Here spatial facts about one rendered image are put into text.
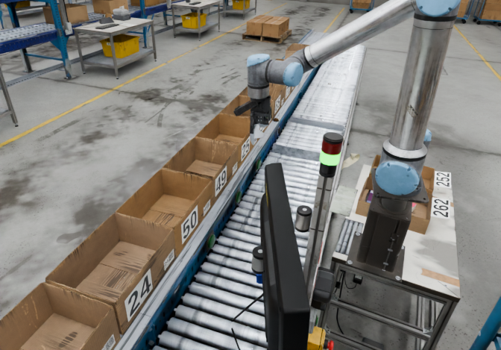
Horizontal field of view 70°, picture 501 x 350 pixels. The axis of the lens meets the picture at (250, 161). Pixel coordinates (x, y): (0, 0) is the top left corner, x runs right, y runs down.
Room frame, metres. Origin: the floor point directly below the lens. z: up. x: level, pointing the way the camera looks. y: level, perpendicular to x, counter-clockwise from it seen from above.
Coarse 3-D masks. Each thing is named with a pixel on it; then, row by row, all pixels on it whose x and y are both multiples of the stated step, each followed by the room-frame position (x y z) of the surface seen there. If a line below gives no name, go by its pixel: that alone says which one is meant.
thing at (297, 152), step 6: (276, 144) 2.37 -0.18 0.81; (276, 150) 2.37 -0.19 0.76; (282, 150) 2.36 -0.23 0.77; (288, 150) 2.34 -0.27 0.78; (294, 150) 2.33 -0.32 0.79; (300, 150) 2.31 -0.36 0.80; (306, 150) 2.30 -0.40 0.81; (294, 156) 2.33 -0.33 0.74; (300, 156) 2.31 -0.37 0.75; (306, 156) 2.30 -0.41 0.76; (312, 156) 2.29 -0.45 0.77; (318, 156) 2.28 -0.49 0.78
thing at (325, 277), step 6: (318, 270) 0.91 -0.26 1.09; (324, 270) 0.91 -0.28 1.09; (330, 270) 0.91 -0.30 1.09; (318, 276) 0.88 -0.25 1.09; (324, 276) 0.88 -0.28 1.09; (330, 276) 0.88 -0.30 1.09; (318, 282) 0.85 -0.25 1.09; (324, 282) 0.85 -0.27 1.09; (330, 282) 0.85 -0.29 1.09; (318, 288) 0.83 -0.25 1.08; (324, 288) 0.83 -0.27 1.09; (330, 288) 0.84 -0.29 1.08; (318, 294) 0.82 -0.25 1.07; (324, 294) 0.81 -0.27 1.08; (330, 294) 0.82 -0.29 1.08; (318, 300) 0.81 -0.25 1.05; (324, 300) 0.81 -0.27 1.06; (324, 306) 0.83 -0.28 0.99
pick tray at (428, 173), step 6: (378, 156) 2.20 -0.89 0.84; (378, 162) 2.20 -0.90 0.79; (426, 168) 2.07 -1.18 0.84; (432, 168) 2.06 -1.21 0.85; (426, 174) 2.07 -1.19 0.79; (432, 174) 2.04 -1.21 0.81; (426, 180) 2.05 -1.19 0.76; (432, 180) 1.96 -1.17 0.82; (426, 186) 1.97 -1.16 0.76; (432, 186) 1.87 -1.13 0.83; (432, 192) 1.80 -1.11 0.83
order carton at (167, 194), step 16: (160, 176) 1.58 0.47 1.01; (176, 176) 1.57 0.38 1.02; (192, 176) 1.54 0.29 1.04; (144, 192) 1.43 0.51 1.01; (160, 192) 1.56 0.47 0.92; (176, 192) 1.57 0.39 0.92; (192, 192) 1.54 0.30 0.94; (208, 192) 1.46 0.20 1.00; (128, 208) 1.31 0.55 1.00; (144, 208) 1.41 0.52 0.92; (160, 208) 1.46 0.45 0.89; (176, 208) 1.46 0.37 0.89; (192, 208) 1.29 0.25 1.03; (176, 224) 1.16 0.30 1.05; (176, 240) 1.14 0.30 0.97
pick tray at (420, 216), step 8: (368, 184) 1.91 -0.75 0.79; (360, 200) 1.66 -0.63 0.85; (360, 208) 1.66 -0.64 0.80; (368, 208) 1.64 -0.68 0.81; (416, 208) 1.73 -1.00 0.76; (424, 208) 1.73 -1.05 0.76; (416, 216) 1.54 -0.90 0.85; (424, 216) 1.65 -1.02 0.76; (416, 224) 1.53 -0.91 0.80; (424, 224) 1.51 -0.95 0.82; (416, 232) 1.52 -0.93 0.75; (424, 232) 1.51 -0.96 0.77
